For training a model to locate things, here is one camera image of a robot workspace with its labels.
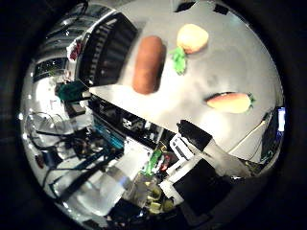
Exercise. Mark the laptop with blue screen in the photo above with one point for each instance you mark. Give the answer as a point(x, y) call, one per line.
point(281, 119)

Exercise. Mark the orange carrot plush toy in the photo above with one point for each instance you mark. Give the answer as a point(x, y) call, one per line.
point(230, 103)

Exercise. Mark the yellow onion plush green leaves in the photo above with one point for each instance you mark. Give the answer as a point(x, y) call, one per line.
point(192, 38)

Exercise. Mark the teal blue equipment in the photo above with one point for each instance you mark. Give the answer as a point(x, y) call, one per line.
point(108, 135)

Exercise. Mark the white rectangular tray device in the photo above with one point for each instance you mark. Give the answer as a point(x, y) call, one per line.
point(179, 147)

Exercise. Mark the brown sausage plush toy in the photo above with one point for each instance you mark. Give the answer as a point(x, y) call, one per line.
point(147, 65)

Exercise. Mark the teal green cloth bundle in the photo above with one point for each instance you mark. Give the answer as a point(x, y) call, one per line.
point(71, 91)

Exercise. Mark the bright green bag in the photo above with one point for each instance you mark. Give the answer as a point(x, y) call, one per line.
point(153, 162)

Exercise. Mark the red patterned item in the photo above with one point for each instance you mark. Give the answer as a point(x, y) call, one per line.
point(75, 49)

